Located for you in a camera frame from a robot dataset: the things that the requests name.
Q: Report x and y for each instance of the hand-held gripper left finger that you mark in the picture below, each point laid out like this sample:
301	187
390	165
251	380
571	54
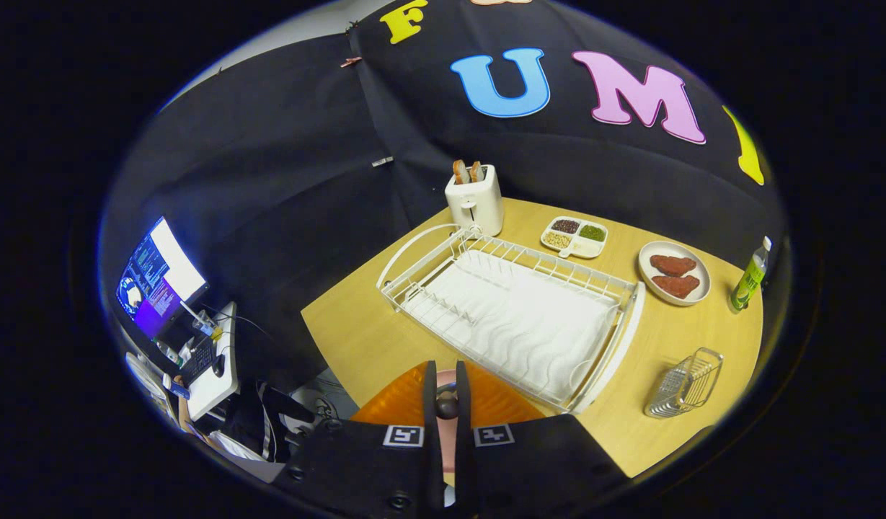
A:
430	389

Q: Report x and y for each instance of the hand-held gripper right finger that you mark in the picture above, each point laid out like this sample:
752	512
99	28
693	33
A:
462	393

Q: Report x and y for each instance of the pink plate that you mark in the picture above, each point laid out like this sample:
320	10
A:
448	447

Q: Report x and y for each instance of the white divided snack dish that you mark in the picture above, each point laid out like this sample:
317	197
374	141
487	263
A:
585	247

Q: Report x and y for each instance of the cream plate with meat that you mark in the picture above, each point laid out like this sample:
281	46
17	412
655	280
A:
702	277

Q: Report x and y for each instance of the white toaster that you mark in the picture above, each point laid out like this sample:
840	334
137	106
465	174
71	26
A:
479	205

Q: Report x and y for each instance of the white side desk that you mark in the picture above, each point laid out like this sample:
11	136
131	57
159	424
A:
219	393

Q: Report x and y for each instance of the black computer mouse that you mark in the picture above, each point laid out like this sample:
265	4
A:
218	365

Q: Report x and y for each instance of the toasted bread slice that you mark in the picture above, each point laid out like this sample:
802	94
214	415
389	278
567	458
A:
460	171
476	171

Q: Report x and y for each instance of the silver metal clip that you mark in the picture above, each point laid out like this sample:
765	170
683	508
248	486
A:
382	161

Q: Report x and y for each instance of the black keyboard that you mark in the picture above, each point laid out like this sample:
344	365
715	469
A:
197	360

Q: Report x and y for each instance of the brown meat piece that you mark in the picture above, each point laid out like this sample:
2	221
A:
676	286
672	264

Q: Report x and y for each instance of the black backdrop cloth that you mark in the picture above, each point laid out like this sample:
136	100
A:
284	144

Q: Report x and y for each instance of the computer monitor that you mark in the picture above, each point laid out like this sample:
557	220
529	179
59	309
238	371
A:
161	277

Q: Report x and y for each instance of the green drink bottle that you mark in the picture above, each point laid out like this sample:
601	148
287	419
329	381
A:
749	277

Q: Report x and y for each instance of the pink clothespin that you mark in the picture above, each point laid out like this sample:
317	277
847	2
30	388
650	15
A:
351	62

